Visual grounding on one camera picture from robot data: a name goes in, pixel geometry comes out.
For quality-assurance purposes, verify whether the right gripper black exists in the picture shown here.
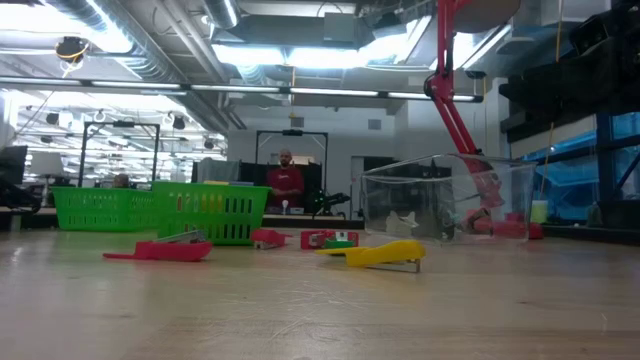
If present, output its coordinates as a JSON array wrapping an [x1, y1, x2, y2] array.
[[499, 0, 640, 117]]

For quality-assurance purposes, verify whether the clear plastic container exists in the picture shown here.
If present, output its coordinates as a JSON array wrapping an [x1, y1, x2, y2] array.
[[360, 152, 539, 245]]

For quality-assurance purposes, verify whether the yellow stapler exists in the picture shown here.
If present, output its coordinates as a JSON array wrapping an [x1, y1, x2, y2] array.
[[314, 239, 428, 274]]

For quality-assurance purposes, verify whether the red green small box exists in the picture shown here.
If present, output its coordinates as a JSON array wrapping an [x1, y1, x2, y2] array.
[[300, 228, 360, 250]]

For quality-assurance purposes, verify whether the red stapler silver top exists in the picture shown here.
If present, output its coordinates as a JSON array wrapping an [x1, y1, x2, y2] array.
[[102, 229, 214, 263]]

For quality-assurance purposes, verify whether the red desk lamp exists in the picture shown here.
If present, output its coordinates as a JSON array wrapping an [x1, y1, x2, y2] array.
[[423, 0, 546, 240]]

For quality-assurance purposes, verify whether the grey ceiling unit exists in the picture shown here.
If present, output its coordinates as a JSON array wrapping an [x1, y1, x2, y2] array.
[[322, 12, 359, 44]]

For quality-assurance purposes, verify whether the long ceiling light strip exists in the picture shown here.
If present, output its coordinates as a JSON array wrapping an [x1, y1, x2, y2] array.
[[0, 74, 484, 104]]

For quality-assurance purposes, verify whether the bright ceiling light panel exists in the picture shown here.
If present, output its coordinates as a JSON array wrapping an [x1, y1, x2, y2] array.
[[209, 42, 419, 71]]

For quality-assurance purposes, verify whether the black partition screen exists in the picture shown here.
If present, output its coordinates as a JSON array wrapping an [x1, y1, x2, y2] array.
[[191, 159, 324, 214]]

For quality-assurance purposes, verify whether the grey cloth cover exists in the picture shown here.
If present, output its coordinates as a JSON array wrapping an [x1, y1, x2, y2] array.
[[196, 157, 242, 186]]

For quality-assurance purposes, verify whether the green plastic basket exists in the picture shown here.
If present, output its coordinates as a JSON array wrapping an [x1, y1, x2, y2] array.
[[52, 186, 160, 232], [151, 180, 272, 247]]

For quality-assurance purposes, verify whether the black ceiling device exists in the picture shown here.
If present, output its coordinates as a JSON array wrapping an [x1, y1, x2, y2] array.
[[53, 34, 91, 79]]

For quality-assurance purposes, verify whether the white table lamp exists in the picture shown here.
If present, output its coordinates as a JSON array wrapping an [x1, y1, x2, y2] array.
[[29, 152, 65, 207]]

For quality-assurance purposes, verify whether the dark computer monitor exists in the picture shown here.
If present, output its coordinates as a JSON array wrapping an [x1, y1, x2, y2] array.
[[0, 145, 29, 187]]

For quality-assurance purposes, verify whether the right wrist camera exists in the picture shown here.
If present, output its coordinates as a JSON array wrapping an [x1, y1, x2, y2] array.
[[568, 10, 629, 55]]

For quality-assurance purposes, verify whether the black rig frame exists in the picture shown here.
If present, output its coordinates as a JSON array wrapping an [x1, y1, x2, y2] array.
[[78, 121, 162, 189], [255, 129, 330, 216]]

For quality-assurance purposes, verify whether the silver ventilation duct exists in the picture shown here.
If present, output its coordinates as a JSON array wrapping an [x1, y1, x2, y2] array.
[[201, 0, 242, 30]]

